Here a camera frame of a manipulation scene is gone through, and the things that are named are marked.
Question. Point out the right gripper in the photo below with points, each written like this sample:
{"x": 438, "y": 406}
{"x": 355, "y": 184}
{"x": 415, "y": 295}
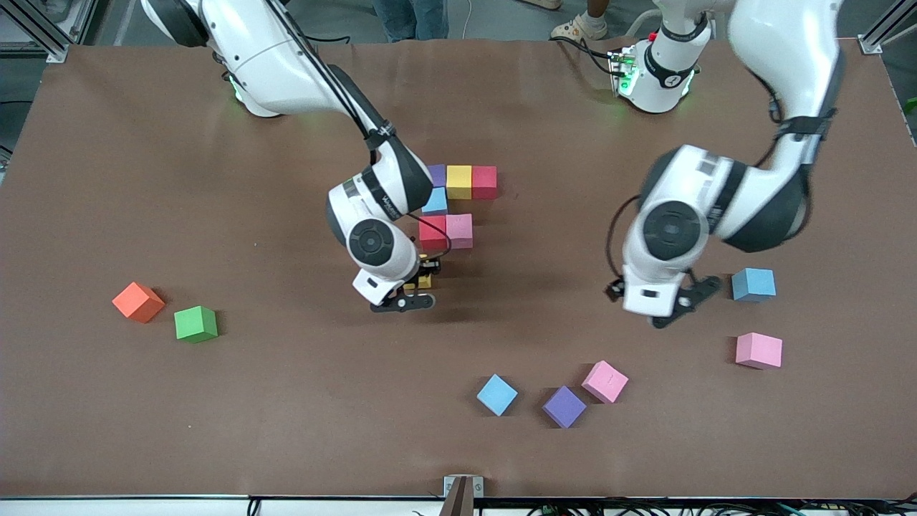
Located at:
{"x": 430, "y": 271}

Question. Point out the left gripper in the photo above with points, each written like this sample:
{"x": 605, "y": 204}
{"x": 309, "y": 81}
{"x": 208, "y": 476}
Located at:
{"x": 611, "y": 289}

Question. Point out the yellow foam block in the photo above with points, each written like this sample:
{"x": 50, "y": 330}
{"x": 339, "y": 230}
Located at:
{"x": 459, "y": 182}
{"x": 424, "y": 282}

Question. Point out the red foam block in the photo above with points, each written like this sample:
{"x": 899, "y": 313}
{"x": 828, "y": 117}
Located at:
{"x": 484, "y": 182}
{"x": 432, "y": 233}

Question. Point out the pink foam block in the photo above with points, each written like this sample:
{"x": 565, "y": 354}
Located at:
{"x": 605, "y": 381}
{"x": 759, "y": 350}
{"x": 460, "y": 231}

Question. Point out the blue foam block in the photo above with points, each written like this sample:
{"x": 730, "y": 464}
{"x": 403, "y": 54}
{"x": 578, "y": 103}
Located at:
{"x": 437, "y": 204}
{"x": 754, "y": 284}
{"x": 496, "y": 395}

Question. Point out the purple foam block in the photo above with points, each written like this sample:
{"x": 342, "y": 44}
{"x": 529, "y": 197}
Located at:
{"x": 564, "y": 406}
{"x": 438, "y": 175}

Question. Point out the green foam block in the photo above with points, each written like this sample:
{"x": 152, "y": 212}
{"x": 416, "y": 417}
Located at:
{"x": 195, "y": 324}

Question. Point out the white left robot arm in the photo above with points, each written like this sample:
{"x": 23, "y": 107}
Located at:
{"x": 788, "y": 43}

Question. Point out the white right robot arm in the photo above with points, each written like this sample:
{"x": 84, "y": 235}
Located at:
{"x": 286, "y": 64}

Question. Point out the brown table cover mat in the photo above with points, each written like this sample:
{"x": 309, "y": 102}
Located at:
{"x": 458, "y": 344}

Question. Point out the person's blue jeans legs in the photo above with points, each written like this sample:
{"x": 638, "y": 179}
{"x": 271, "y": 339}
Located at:
{"x": 412, "y": 18}

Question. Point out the person's sandalled foot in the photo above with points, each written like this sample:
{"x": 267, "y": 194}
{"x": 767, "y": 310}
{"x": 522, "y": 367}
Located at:
{"x": 577, "y": 29}

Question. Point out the orange foam block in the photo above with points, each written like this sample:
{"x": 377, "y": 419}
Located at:
{"x": 138, "y": 302}

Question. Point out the metal camera post bracket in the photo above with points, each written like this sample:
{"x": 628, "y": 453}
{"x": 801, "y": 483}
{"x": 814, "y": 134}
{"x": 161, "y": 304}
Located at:
{"x": 462, "y": 487}

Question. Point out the aluminium frame post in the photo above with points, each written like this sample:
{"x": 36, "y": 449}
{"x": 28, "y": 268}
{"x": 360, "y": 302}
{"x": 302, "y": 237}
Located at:
{"x": 888, "y": 29}
{"x": 50, "y": 39}

